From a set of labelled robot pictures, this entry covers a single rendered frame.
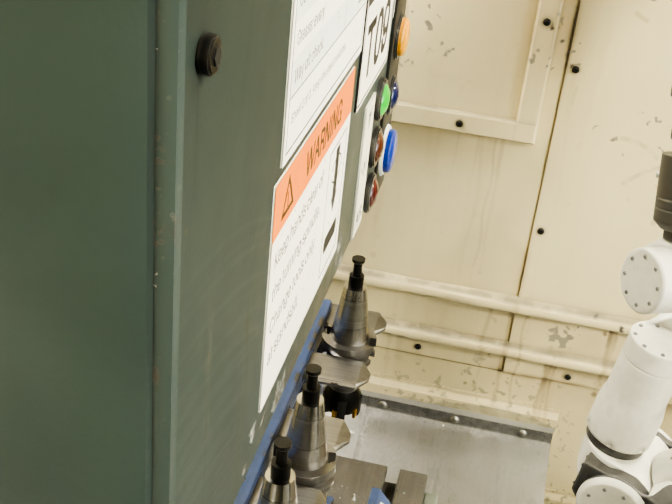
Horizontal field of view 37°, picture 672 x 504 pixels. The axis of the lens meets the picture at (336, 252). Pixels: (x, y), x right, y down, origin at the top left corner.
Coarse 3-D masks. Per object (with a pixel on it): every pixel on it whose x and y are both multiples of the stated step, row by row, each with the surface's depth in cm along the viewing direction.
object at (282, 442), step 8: (280, 440) 83; (288, 440) 83; (280, 448) 82; (288, 448) 82; (280, 456) 83; (272, 464) 83; (280, 464) 83; (288, 464) 83; (272, 472) 83; (280, 472) 83; (288, 472) 83; (280, 480) 83
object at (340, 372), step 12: (312, 360) 113; (324, 360) 113; (336, 360) 113; (348, 360) 113; (324, 372) 111; (336, 372) 111; (348, 372) 111; (360, 372) 112; (336, 384) 110; (348, 384) 110; (360, 384) 110
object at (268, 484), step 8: (264, 480) 84; (272, 480) 84; (288, 480) 84; (264, 488) 84; (272, 488) 83; (280, 488) 83; (288, 488) 84; (296, 488) 85; (264, 496) 84; (272, 496) 84; (280, 496) 84; (288, 496) 84; (296, 496) 85
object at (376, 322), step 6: (336, 306) 123; (330, 312) 122; (372, 312) 123; (378, 312) 123; (330, 318) 121; (372, 318) 122; (378, 318) 122; (324, 324) 120; (372, 324) 120; (378, 324) 121; (384, 324) 121; (378, 330) 120; (384, 330) 121
